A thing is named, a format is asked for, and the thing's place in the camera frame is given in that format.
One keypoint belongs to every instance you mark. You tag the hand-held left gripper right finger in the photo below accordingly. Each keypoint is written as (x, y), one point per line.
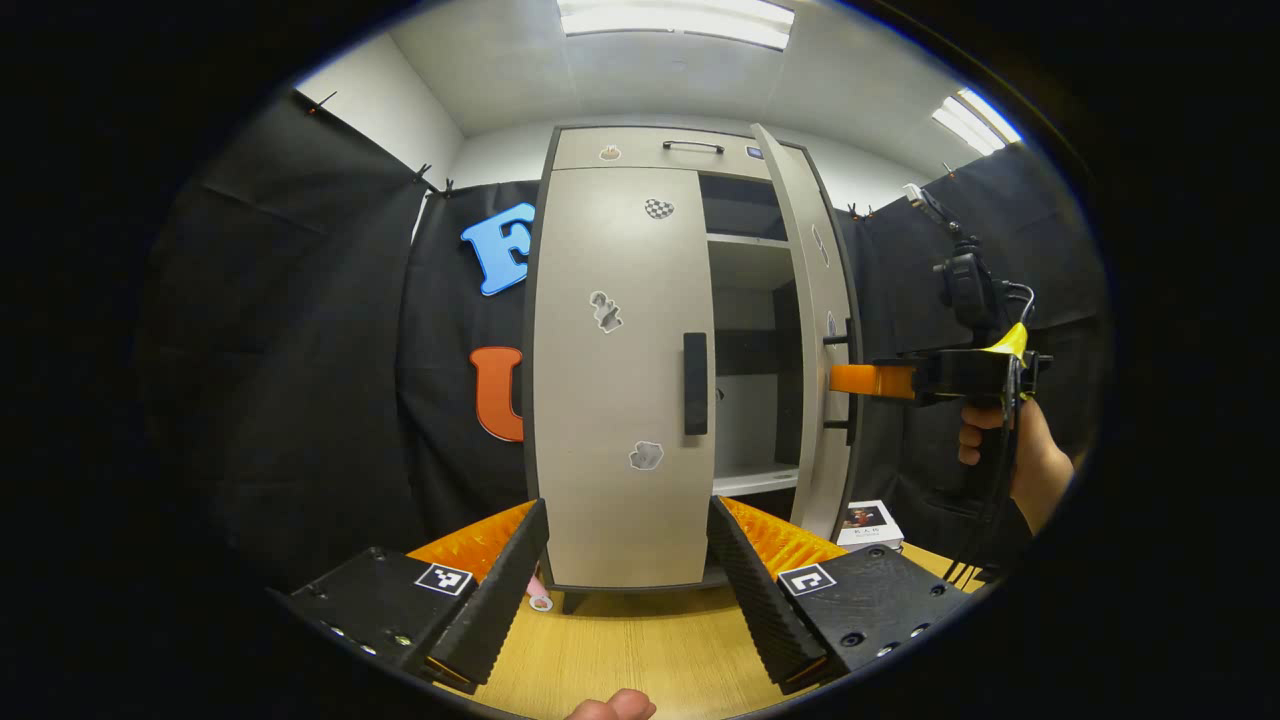
(765, 600)

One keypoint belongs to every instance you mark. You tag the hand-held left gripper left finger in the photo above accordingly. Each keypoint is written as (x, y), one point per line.
(495, 600)

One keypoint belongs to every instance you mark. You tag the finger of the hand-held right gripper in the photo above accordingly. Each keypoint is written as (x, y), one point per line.
(870, 381)

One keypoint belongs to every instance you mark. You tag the grey shoe cabinet door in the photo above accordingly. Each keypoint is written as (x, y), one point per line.
(610, 400)
(805, 300)

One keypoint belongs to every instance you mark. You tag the grey double-door shoe cabinet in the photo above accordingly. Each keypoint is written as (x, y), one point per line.
(650, 150)

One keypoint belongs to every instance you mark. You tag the pink green small toy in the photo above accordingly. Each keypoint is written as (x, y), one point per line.
(540, 595)

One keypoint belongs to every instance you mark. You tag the white box with photo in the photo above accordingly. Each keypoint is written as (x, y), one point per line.
(870, 525)

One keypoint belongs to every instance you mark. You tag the small ceiling light panel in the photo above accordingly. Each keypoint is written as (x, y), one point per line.
(975, 120)

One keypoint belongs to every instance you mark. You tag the large ceiling light panel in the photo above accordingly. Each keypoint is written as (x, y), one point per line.
(680, 22)

